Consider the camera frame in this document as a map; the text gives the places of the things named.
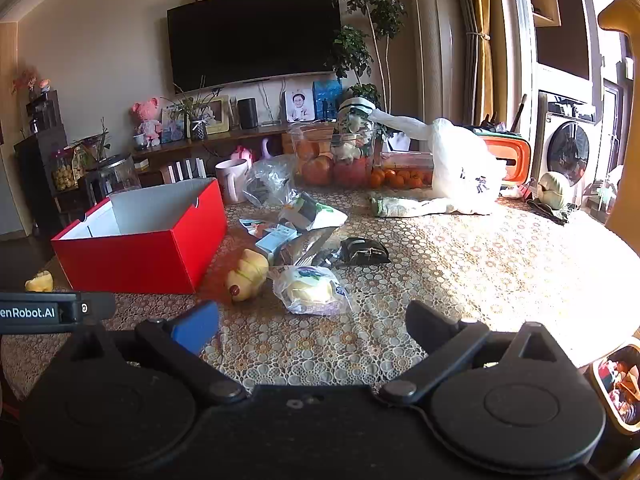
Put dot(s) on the crumpled clear plastic bag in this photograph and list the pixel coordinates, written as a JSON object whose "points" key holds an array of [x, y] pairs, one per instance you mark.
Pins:
{"points": [[267, 180]]}

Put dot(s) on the small cup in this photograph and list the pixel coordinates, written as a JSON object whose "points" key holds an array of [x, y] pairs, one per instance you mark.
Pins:
{"points": [[140, 141]]}

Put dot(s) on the yellow curtain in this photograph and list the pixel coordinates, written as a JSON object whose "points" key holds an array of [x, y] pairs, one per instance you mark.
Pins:
{"points": [[482, 40]]}

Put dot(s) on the pink flowers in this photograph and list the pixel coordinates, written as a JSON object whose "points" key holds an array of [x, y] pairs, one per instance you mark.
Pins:
{"points": [[30, 80]]}

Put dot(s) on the small potted grass plant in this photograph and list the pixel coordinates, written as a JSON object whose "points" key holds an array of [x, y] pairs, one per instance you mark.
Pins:
{"points": [[197, 127]]}

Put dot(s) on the purple gourd toy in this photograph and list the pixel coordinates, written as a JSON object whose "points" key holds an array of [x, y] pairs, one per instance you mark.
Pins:
{"points": [[266, 147]]}

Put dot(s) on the white standing air conditioner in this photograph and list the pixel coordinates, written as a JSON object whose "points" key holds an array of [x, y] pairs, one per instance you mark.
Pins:
{"points": [[437, 40]]}

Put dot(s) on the white router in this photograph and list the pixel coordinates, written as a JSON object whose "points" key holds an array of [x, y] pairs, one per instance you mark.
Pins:
{"points": [[184, 170]]}

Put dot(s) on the yellow bin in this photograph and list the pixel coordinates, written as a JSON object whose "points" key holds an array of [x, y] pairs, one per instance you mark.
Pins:
{"points": [[620, 385]]}

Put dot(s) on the leafy plant in dotted pot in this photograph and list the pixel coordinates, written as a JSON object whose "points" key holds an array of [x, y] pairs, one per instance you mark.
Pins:
{"points": [[95, 142]]}

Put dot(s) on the pink doll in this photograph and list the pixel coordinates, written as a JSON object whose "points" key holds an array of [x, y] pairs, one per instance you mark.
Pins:
{"points": [[147, 122]]}

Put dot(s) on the black television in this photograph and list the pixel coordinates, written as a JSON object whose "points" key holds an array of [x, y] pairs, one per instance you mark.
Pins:
{"points": [[252, 35]]}

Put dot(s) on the glass kettle with black lid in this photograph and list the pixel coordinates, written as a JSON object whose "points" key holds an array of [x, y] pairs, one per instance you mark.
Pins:
{"points": [[117, 177]]}

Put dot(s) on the black pouch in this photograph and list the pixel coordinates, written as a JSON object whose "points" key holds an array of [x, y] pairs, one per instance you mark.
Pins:
{"points": [[365, 251]]}

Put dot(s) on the green white ceramic jar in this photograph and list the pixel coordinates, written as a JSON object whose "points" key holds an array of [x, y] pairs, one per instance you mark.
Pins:
{"points": [[354, 120]]}

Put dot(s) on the silver foil bag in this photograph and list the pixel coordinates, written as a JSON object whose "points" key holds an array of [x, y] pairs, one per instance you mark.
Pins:
{"points": [[315, 245]]}

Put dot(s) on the clear bag with yellow item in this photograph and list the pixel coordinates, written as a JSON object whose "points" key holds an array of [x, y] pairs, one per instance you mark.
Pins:
{"points": [[310, 290]]}

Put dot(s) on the green round hat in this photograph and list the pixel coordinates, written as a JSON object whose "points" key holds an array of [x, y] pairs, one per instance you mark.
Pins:
{"points": [[554, 190]]}

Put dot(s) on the white orange snack packet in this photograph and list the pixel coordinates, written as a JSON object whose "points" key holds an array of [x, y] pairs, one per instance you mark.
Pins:
{"points": [[252, 227]]}

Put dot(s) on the pastel picture card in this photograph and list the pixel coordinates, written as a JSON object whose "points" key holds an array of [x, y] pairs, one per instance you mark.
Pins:
{"points": [[172, 125]]}

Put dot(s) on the pink case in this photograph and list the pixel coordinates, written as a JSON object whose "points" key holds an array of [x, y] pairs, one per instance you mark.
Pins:
{"points": [[242, 153]]}

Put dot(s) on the small yellow toy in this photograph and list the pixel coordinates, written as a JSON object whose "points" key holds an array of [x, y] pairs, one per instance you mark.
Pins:
{"points": [[40, 282]]}

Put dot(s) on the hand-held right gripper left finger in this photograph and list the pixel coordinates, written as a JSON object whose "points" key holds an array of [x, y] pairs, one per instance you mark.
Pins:
{"points": [[194, 329]]}

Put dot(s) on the printed snack bag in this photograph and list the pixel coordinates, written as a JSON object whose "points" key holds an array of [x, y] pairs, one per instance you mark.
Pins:
{"points": [[79, 162]]}

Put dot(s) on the jar of yellow snacks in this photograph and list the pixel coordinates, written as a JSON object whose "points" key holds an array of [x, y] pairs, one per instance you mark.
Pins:
{"points": [[64, 172]]}

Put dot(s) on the orange white container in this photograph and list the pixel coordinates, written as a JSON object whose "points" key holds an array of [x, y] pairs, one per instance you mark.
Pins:
{"points": [[510, 157]]}

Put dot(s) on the yellow photo frame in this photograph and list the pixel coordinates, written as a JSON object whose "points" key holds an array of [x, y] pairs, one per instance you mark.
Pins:
{"points": [[218, 115]]}

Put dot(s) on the red cardboard box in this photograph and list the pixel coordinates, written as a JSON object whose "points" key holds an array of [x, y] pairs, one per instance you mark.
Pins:
{"points": [[135, 260]]}

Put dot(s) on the tall potted tree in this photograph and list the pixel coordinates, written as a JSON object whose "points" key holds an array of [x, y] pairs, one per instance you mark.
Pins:
{"points": [[367, 20]]}

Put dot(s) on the wooden TV cabinet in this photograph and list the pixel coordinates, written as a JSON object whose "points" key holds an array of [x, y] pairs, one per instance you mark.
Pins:
{"points": [[220, 142]]}

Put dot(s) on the black speaker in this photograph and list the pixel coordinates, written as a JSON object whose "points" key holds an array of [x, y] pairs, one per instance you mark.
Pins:
{"points": [[247, 114]]}

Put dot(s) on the portrait photo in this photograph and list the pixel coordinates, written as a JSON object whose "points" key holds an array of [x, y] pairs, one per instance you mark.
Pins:
{"points": [[300, 106]]}

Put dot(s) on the pink mug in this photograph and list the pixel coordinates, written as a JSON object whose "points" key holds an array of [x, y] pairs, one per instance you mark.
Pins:
{"points": [[231, 180]]}

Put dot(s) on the clear tray of tangerines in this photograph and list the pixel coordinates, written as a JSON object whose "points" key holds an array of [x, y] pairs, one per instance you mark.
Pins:
{"points": [[400, 175]]}

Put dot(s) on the white plastic bag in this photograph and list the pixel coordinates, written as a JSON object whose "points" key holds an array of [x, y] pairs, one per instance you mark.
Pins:
{"points": [[460, 170]]}

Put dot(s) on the washing machine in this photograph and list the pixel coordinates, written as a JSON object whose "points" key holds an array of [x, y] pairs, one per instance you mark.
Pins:
{"points": [[567, 145]]}

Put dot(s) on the dark cabinet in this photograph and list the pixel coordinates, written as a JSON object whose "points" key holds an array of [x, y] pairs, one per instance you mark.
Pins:
{"points": [[42, 160]]}

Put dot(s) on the tissue pack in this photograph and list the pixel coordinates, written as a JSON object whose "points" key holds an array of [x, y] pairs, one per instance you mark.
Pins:
{"points": [[312, 212]]}

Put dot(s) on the clear jar of fruit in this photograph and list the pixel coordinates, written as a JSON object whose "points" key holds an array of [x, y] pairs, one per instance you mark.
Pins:
{"points": [[320, 160]]}

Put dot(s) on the tall yellow toy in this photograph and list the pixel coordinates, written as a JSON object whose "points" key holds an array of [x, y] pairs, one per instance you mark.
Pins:
{"points": [[625, 110]]}

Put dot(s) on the round desktop with lace cloth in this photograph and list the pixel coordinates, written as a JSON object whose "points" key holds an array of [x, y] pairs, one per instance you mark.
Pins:
{"points": [[450, 270]]}

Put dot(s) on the small printed carton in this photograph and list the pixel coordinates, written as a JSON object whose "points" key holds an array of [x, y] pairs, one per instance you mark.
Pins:
{"points": [[275, 240]]}

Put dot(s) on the yellow white box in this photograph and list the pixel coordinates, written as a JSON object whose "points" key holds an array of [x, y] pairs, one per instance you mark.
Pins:
{"points": [[142, 164]]}

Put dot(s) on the yellow plush toy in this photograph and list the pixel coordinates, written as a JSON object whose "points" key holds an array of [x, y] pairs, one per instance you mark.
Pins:
{"points": [[246, 275]]}

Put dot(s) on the blue picture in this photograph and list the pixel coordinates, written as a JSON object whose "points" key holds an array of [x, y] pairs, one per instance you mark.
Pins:
{"points": [[327, 100]]}

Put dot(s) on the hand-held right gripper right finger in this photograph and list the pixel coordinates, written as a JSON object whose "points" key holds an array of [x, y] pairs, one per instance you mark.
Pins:
{"points": [[430, 322]]}

